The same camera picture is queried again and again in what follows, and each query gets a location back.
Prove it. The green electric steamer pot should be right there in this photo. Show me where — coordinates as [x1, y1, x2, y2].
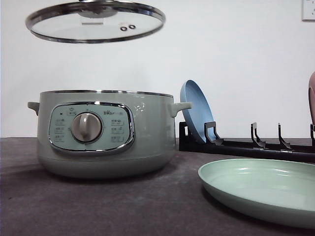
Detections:
[28, 89, 192, 179]

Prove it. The white right wall socket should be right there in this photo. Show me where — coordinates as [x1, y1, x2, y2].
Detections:
[299, 0, 315, 24]

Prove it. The green plate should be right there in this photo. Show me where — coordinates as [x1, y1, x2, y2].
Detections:
[198, 159, 315, 229]

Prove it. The black plate rack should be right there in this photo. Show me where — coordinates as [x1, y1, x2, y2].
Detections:
[179, 121, 315, 163]

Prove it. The blue plate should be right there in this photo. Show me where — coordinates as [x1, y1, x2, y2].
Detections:
[180, 79, 216, 142]

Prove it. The pink plate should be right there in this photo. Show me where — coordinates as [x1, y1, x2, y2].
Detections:
[308, 71, 315, 124]

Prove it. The glass steamer lid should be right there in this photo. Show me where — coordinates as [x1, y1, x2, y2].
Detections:
[25, 0, 166, 44]

